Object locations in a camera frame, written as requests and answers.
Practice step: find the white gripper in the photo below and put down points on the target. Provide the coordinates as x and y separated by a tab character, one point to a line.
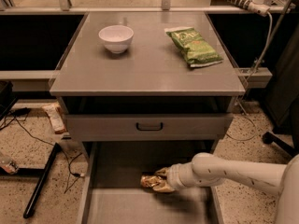
176	176

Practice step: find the crushed orange can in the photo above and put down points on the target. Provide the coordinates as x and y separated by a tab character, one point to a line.
150	181

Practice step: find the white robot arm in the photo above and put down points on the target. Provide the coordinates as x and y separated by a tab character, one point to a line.
206	170

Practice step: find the open grey lower drawer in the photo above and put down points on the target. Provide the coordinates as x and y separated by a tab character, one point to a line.
112	193

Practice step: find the grey upper drawer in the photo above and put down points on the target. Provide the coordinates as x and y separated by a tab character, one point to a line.
122	127

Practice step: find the grey cabinet counter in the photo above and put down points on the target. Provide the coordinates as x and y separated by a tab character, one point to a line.
152	66

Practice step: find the black floor stand bar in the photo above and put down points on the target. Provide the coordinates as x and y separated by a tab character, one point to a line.
29	210

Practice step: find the black office chair base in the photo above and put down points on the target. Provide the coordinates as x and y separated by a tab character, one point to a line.
269	138

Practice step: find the snack wrapper on floor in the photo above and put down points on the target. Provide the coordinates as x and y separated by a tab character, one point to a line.
54	114

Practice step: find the green chip bag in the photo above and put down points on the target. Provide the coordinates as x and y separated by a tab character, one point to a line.
196	52

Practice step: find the white ceramic bowl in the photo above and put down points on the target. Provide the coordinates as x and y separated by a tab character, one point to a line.
116	38

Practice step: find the plastic bottle on floor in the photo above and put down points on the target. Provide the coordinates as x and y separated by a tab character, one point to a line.
8	164

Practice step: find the black box at left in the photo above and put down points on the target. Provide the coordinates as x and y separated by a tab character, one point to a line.
7	98

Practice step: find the white power strip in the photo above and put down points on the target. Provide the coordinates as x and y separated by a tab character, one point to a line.
255	6

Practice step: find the black drawer handle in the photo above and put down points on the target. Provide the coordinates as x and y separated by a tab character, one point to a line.
149	127

